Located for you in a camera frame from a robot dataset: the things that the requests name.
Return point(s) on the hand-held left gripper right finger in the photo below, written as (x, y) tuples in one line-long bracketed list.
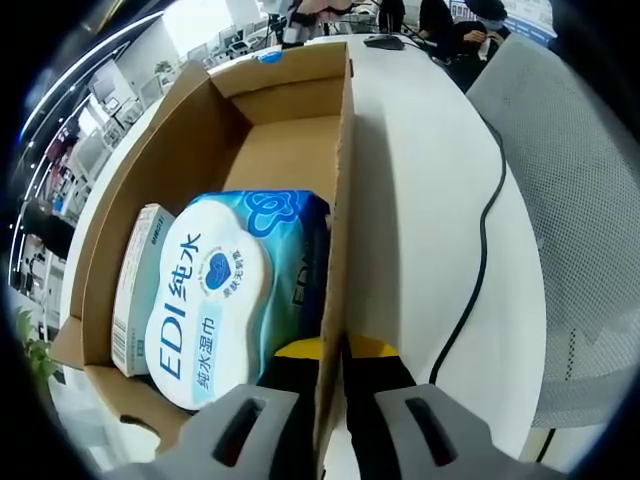
[(375, 400)]

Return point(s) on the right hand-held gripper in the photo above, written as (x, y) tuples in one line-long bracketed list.
[(295, 32)]

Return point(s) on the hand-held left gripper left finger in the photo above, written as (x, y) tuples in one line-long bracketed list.
[(285, 425)]

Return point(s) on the blue soft tissue pack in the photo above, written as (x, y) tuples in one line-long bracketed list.
[(268, 56)]

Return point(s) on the brown cardboard shoe box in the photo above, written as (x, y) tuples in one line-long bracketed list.
[(285, 160)]

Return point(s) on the light blue wet wipes pack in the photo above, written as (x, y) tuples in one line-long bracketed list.
[(210, 300)]

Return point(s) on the pale green small carton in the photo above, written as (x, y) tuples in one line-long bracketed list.
[(132, 300)]

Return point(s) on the black computer mouse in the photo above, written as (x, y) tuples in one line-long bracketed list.
[(384, 42)]

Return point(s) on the green potted plant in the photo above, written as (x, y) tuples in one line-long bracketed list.
[(37, 350)]

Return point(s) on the white mesh office chair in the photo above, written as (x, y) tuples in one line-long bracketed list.
[(575, 200)]

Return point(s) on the blue white wall board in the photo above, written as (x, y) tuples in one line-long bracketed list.
[(532, 20)]

